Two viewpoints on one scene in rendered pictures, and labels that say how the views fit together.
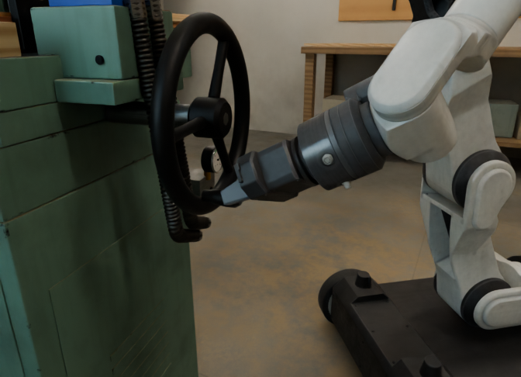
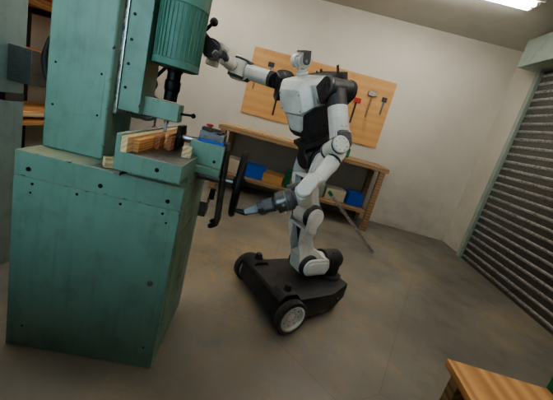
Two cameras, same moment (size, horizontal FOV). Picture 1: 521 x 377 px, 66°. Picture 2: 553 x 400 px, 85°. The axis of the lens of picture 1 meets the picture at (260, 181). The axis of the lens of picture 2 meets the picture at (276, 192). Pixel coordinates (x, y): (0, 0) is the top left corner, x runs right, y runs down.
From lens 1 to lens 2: 0.80 m
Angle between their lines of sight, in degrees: 24
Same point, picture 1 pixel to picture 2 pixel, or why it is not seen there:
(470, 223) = (307, 231)
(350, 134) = (290, 199)
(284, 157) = (270, 202)
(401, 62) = (304, 183)
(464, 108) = not seen: hidden behind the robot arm
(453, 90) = not seen: hidden behind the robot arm
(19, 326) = (168, 249)
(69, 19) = (206, 146)
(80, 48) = (206, 156)
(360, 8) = (253, 108)
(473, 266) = (305, 249)
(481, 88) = not seen: hidden behind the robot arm
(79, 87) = (206, 169)
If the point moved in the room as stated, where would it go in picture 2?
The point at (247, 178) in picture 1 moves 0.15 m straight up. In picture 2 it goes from (260, 206) to (269, 170)
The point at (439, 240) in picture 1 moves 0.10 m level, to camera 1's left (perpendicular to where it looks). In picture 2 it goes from (294, 239) to (279, 237)
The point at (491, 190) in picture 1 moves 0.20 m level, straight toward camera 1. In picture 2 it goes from (315, 220) to (313, 230)
